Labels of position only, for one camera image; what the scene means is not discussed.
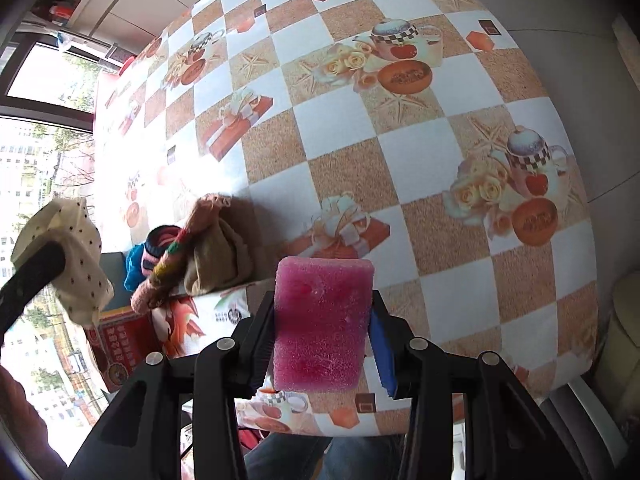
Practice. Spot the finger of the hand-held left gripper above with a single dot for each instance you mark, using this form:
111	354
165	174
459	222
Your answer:
35	270

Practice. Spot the dark pink sponge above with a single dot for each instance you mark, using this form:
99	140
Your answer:
322	320

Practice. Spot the person's left forearm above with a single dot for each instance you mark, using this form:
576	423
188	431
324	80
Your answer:
20	425

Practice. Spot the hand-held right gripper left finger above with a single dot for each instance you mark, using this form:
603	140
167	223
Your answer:
262	355

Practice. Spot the pink striped sock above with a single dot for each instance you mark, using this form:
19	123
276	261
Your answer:
167	270

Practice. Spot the tan sock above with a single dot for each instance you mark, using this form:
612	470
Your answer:
220	255

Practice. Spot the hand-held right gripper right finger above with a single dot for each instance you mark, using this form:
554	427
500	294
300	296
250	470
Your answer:
382	355

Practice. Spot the pink sock with black cuff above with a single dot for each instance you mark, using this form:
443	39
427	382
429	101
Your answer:
155	250

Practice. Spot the person's leg in jeans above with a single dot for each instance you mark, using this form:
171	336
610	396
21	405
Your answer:
300	460

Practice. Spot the cream polka dot scrunchie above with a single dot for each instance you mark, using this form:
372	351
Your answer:
80	265

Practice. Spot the checkered printed tablecloth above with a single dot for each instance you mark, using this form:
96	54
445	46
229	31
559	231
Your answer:
425	160

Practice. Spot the red patterned carton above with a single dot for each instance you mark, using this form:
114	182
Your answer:
125	350

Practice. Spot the white orange tissue pack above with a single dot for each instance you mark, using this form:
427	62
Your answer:
205	315

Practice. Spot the blue scrunchie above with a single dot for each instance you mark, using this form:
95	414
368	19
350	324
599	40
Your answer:
134	270

